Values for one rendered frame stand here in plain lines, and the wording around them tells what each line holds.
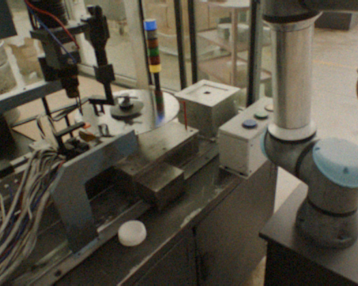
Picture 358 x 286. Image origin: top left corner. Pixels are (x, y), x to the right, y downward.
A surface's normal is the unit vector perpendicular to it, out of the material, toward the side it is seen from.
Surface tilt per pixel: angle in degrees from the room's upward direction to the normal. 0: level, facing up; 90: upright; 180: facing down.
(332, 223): 72
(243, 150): 90
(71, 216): 90
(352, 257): 0
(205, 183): 0
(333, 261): 0
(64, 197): 90
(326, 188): 90
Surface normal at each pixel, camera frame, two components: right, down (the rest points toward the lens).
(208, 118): -0.66, 0.44
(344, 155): 0.00, -0.79
